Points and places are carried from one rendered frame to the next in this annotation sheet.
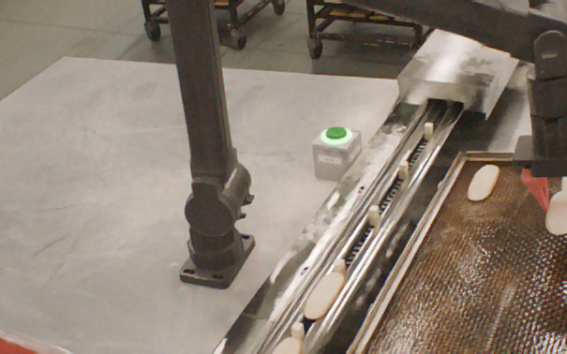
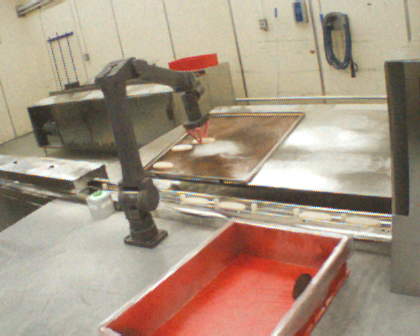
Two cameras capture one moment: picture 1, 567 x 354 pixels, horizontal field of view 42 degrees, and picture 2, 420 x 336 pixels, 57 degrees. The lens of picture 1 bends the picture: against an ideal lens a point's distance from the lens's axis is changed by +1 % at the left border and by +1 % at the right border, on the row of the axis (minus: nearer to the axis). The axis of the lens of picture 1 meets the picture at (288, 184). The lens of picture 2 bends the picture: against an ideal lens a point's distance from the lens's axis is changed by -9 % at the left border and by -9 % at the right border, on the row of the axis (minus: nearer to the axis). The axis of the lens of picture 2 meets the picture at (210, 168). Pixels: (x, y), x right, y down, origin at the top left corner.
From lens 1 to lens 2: 132 cm
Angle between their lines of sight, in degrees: 72
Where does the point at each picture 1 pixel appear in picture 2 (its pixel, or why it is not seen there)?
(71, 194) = (36, 299)
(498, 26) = (184, 77)
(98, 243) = (99, 280)
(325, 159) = (104, 205)
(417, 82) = (80, 178)
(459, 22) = (176, 79)
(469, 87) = (98, 168)
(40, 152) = not seen: outside the picture
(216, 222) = (155, 199)
